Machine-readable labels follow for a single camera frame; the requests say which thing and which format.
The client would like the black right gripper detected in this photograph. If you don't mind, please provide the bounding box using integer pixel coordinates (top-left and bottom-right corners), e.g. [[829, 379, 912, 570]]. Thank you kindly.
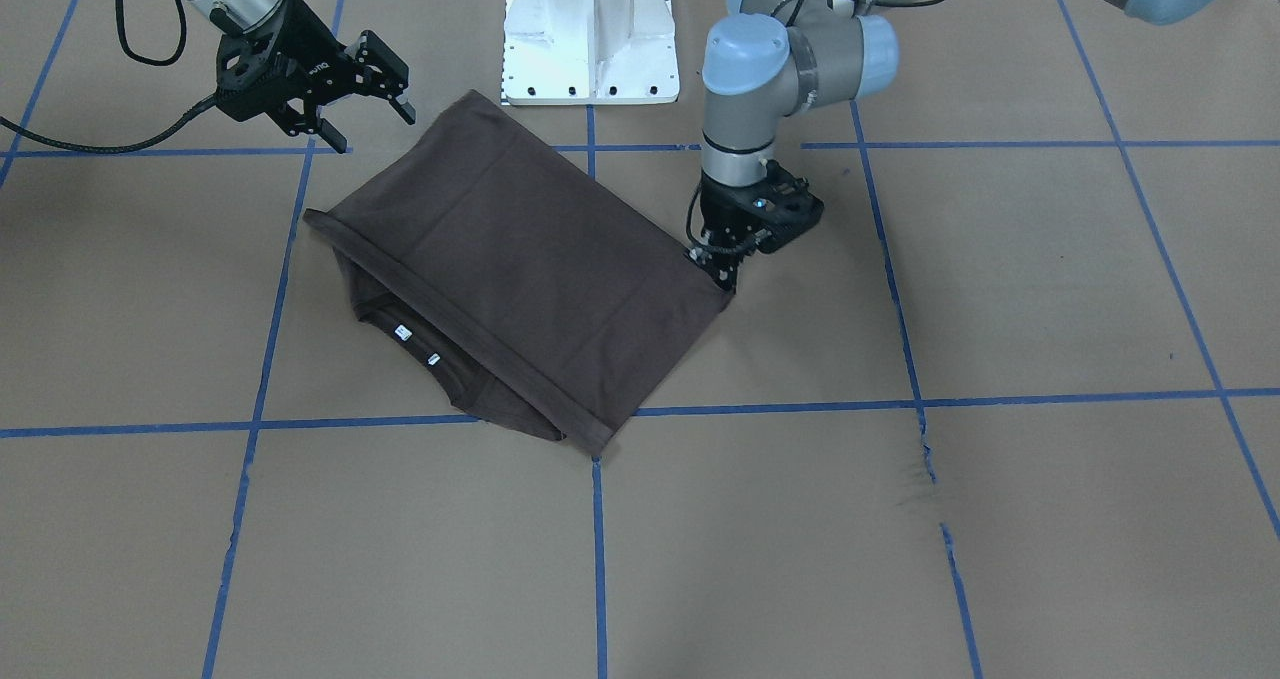
[[215, 0, 417, 154]]

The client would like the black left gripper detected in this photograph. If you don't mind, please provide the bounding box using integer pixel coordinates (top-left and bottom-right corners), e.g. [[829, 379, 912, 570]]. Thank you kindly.
[[687, 159, 826, 293]]

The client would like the dark brown t-shirt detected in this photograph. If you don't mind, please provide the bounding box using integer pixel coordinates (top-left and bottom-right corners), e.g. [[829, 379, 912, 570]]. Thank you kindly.
[[303, 91, 731, 455]]

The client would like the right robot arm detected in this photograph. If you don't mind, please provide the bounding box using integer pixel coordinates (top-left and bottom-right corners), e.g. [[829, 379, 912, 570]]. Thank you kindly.
[[174, 0, 416, 152]]

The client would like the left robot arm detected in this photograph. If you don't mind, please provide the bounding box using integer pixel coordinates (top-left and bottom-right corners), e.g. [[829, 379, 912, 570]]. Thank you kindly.
[[685, 0, 1213, 292]]

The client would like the black braided cable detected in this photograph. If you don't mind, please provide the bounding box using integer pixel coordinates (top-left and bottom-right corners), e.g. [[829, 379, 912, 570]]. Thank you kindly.
[[0, 0, 223, 154]]

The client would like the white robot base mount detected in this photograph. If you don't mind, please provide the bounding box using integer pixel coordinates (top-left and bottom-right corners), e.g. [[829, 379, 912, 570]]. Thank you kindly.
[[500, 0, 681, 106]]

